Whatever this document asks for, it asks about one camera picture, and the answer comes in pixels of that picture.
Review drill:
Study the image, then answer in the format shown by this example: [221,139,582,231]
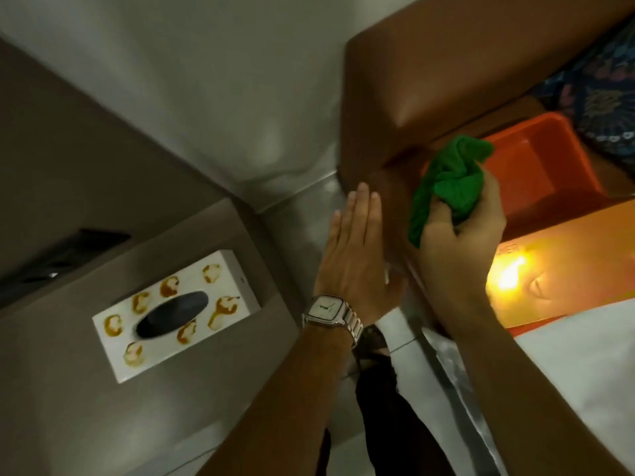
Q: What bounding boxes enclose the person's left hand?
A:
[314,182,408,326]

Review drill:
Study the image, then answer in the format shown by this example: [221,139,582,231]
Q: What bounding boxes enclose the person's right hand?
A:
[416,169,508,338]

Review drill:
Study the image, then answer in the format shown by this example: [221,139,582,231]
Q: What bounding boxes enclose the green cloth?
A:
[407,135,496,249]

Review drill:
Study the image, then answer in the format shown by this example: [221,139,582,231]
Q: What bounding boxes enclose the person's right forearm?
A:
[437,298,632,476]

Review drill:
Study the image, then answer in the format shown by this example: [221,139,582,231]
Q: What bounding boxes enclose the person's left forearm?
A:
[197,323,359,476]

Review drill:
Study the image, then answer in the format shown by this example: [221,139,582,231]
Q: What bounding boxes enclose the silver square wristwatch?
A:
[302,294,364,349]

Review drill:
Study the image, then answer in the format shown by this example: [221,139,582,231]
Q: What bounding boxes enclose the orange plastic tub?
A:
[421,112,609,239]

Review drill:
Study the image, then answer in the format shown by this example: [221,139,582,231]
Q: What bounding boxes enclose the silver metal strip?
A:
[421,326,509,476]

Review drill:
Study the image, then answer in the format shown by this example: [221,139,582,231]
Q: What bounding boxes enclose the person's black trouser leg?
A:
[316,324,464,476]

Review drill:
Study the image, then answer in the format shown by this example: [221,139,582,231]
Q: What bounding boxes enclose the orange glossy tray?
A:
[485,198,635,338]

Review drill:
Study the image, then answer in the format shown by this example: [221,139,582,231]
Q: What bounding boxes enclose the brown leather headboard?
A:
[338,0,635,273]

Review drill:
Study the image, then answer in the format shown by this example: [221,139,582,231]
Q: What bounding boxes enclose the white tissue box orange print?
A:
[92,250,262,385]

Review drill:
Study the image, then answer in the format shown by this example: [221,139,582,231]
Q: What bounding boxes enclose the dark patterned fabric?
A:
[537,14,635,166]

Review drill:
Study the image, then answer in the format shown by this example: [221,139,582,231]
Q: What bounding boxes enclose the white bed sheet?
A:
[515,297,635,464]

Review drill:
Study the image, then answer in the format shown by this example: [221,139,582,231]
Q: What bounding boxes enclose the black flat device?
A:
[0,228,132,309]

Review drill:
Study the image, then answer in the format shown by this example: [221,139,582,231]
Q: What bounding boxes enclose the grey bedside table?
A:
[0,197,329,476]

